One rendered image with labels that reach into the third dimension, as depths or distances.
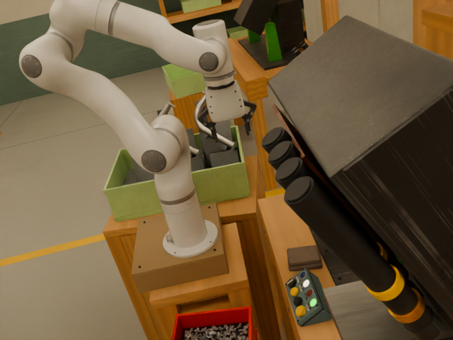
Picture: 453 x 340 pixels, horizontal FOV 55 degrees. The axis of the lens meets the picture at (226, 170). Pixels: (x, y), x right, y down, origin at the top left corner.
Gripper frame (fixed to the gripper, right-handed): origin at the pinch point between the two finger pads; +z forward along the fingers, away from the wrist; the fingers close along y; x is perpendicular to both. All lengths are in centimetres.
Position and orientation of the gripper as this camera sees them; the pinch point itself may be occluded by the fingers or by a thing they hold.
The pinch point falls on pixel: (231, 134)
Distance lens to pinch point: 126.1
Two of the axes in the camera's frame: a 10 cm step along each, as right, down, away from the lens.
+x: 1.0, 4.6, -8.8
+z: 2.0, 8.6, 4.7
